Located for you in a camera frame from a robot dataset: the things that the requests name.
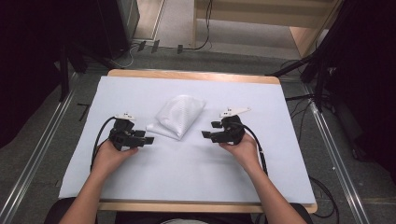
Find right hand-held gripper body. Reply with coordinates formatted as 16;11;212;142
211;107;252;146

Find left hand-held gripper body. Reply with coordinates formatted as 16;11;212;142
108;112;146;152

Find white mesh laundry bag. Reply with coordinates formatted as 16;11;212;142
146;94;207;141

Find person's right hand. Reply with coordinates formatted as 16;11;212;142
219;133;261;174

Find person's left hand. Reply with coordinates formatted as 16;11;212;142
92;140;139;176

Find pale blue table mat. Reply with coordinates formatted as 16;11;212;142
58;75;317;205

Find wooden table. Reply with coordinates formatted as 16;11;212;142
97;68;318;215

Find black metal stand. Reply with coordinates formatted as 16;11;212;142
265;0;347;114
58;43;94;103

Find person's dark clothing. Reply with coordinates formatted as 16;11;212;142
43;196;315;224

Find black cabinet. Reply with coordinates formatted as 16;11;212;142
94;0;141;61

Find light wooden bench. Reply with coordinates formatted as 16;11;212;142
191;0;344;59

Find left hand-held gripper cable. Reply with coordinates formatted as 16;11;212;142
90;116;117;172

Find hand-held gripper cable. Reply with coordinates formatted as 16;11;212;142
90;116;117;172
232;121;269;177

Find right hand-held gripper cable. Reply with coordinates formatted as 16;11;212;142
232;121;269;177

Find black floor cables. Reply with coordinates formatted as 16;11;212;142
279;59;325;144

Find metal floor rail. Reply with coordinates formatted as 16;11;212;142
0;73;80;224
303;83;372;224

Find black hanging cable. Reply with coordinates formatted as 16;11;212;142
181;0;214;51

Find black floor cable loop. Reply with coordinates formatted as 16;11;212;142
307;175;340;219

